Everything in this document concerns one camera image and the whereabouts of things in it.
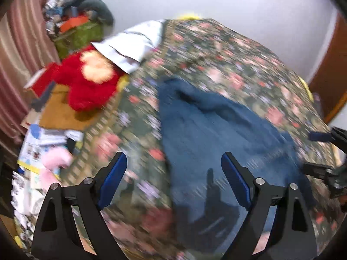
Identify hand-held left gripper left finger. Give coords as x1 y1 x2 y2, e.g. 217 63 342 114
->
31 152 128 260

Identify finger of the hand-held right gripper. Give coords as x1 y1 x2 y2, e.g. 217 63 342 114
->
302 162 347 199
309 127 347 145

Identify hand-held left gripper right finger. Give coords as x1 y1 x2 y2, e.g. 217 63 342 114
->
221 152 318 260

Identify blue denim jeans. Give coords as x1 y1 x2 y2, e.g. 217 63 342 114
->
157 78 318 252

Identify yellow cloth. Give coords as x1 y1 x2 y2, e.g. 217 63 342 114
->
299 76 314 101

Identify pink plush toy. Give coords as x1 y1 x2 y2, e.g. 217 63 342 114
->
41 148 74 185

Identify brown wooden door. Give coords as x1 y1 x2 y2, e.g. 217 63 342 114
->
308 12 347 124

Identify brown cardboard sheet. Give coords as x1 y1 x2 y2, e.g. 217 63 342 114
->
20 83 94 131

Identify blue and white printed box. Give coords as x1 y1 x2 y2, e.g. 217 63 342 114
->
17 124 84 174

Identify pile of printed papers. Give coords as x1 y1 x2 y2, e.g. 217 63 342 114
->
11 168 56 247

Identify red and yellow plush toy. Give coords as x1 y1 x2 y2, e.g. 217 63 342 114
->
53 45 130 112

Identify red box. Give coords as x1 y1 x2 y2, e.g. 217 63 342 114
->
23 62 63 98

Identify floral patterned blanket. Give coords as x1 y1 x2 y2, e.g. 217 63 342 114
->
58 18 345 260

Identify white pillow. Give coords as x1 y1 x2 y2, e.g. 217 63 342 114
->
91 19 166 74

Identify pink striped curtain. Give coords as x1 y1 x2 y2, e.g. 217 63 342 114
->
0 0 61 144

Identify pile of assorted clutter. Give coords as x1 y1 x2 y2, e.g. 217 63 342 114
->
43 0 114 36

